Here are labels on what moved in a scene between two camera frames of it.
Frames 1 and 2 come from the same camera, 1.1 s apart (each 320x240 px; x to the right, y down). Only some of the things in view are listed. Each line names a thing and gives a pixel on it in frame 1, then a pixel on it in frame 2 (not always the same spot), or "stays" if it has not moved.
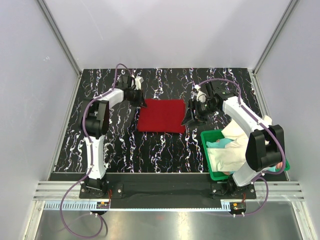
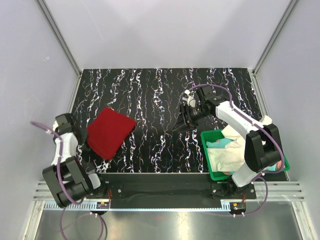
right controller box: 237,207 stays
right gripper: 189,116 stays
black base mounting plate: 167,187 stays
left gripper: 140,101 → 84,136
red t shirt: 162,115 → 107,131
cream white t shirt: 233,155 stays
